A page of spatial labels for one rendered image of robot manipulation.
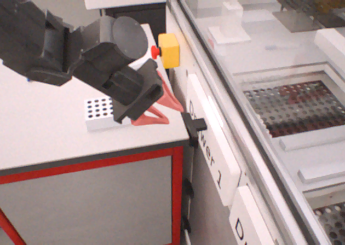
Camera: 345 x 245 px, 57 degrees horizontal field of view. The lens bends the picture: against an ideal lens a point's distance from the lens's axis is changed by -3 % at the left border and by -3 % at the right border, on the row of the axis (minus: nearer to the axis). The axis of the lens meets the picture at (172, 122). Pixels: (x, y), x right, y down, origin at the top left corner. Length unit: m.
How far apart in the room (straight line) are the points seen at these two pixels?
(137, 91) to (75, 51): 0.11
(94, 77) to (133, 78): 0.06
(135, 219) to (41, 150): 0.43
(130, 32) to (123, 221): 0.81
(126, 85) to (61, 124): 0.45
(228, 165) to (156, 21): 0.98
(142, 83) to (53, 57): 0.14
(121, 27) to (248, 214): 0.33
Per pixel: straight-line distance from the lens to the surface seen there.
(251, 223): 0.52
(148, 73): 0.51
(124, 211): 1.08
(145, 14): 1.43
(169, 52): 0.89
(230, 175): 0.57
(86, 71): 0.47
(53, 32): 0.45
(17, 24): 0.38
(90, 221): 1.11
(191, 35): 0.78
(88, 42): 0.42
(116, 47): 0.40
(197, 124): 0.65
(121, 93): 0.49
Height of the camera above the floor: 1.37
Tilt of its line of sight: 45 degrees down
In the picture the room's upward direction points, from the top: straight up
